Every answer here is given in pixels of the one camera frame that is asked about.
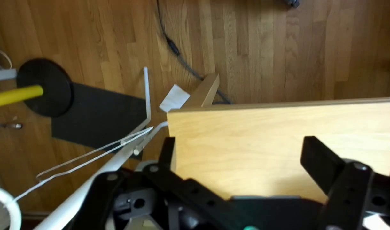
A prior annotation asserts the white tape roll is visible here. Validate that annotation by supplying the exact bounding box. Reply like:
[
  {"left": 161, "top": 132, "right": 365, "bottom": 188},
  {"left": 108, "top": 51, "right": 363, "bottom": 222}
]
[{"left": 0, "top": 185, "right": 23, "bottom": 230}]

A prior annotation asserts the black floor mat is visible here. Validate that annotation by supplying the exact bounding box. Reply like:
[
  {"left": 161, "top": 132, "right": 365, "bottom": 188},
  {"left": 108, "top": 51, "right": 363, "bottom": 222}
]
[{"left": 51, "top": 82, "right": 147, "bottom": 151}]

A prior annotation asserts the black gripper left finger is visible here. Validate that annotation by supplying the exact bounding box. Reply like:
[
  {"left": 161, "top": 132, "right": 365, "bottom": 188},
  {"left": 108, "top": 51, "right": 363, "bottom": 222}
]
[{"left": 71, "top": 136, "right": 236, "bottom": 230}]

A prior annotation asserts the black floor cable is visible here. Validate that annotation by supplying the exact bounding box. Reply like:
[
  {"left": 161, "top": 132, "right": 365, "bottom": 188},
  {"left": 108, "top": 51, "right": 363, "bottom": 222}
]
[{"left": 154, "top": 0, "right": 232, "bottom": 105}]

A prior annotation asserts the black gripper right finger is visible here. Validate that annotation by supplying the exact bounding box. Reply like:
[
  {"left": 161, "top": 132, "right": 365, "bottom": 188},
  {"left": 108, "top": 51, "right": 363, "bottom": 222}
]
[{"left": 299, "top": 136, "right": 390, "bottom": 230}]

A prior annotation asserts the white coat stand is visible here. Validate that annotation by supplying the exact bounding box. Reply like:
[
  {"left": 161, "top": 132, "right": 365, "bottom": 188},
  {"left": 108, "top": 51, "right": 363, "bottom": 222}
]
[{"left": 10, "top": 65, "right": 170, "bottom": 230}]

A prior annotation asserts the yellow pole with black base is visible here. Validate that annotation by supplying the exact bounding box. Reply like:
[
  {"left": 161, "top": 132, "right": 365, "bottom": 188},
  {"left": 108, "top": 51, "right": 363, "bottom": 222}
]
[{"left": 0, "top": 58, "right": 74, "bottom": 119}]

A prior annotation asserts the light wooden table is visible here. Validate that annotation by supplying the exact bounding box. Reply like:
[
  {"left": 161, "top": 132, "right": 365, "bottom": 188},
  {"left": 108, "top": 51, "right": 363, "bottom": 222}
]
[{"left": 164, "top": 73, "right": 390, "bottom": 205}]

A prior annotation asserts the white paper sheet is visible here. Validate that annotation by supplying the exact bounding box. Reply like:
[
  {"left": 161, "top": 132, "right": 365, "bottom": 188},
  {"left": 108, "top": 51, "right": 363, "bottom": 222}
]
[{"left": 158, "top": 83, "right": 191, "bottom": 115}]

